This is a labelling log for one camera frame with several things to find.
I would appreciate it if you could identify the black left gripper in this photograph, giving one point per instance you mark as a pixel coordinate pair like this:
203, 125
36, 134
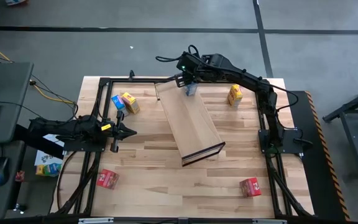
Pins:
115, 133

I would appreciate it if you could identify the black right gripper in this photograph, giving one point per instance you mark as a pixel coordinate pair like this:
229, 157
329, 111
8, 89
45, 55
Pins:
190, 70

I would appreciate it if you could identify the blue Rice Krispies cereal box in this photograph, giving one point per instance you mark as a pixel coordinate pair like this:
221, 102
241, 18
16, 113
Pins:
118, 103
191, 90

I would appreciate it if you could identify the yellow Corn Pops cereal box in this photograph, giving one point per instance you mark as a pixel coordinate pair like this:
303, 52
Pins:
131, 103
235, 95

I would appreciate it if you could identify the red Froot Loops cereal box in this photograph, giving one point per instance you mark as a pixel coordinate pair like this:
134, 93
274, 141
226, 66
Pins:
250, 187
107, 179

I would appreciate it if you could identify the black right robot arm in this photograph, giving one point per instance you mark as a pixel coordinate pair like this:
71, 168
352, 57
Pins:
244, 79

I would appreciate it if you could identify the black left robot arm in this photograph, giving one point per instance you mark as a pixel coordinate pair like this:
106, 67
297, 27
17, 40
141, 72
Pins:
73, 127

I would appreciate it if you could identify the multicolour cereal box pack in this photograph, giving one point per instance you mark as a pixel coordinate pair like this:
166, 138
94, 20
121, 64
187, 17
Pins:
50, 169

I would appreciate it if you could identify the yellow tag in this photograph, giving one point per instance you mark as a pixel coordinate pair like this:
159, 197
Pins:
106, 127

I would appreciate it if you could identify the white paper sheet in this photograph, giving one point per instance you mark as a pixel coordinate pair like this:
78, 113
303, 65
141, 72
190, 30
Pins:
43, 157

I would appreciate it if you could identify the small red packet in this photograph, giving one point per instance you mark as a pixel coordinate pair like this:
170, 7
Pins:
20, 176

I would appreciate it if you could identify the grey desk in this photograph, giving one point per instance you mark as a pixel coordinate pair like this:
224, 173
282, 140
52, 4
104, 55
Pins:
8, 93

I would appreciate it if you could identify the black computer mouse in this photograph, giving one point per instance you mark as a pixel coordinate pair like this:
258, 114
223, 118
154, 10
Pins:
0, 169

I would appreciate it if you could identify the black hazard-striped floor mat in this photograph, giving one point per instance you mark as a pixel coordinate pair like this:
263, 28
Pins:
315, 171

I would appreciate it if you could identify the black metal stand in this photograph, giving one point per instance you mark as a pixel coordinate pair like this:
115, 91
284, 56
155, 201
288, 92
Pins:
350, 105

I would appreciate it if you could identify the small white red box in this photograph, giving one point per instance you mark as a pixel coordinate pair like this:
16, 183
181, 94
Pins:
15, 2

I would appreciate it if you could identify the wooden shelf with black frame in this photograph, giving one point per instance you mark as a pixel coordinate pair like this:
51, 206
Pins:
191, 124

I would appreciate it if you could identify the silver metal bracket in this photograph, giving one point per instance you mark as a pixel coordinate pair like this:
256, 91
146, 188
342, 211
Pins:
269, 221
96, 221

